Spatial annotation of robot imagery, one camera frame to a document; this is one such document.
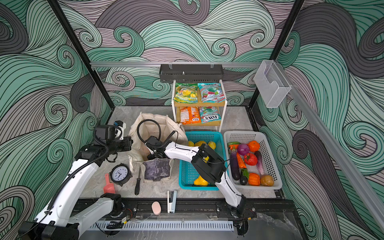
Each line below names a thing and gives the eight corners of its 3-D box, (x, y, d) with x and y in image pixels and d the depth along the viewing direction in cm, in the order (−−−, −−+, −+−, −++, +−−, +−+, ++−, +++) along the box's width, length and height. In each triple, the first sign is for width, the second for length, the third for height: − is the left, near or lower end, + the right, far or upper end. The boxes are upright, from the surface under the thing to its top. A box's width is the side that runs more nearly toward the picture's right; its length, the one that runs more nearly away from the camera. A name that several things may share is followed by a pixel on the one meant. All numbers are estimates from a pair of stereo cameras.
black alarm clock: (117, 188, 82) (115, 186, 79) (109, 173, 87) (107, 171, 84) (134, 176, 86) (132, 174, 83) (125, 162, 92) (123, 160, 89)
